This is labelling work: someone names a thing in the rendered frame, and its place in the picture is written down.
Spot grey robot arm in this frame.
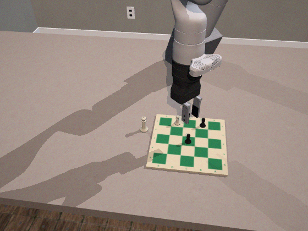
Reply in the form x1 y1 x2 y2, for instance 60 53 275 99
170 0 228 45

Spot green and cream chessboard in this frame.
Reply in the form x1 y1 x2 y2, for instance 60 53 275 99
146 114 228 177

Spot white queen chess piece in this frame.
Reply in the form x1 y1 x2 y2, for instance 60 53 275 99
140 117 148 133

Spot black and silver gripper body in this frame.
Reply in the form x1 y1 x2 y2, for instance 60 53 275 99
170 39 222 104

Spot black pawn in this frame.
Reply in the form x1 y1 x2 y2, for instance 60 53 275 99
200 118 206 128
185 134 191 144

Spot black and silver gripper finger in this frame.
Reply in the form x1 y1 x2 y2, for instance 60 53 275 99
191 95 202 118
181 102 190 124

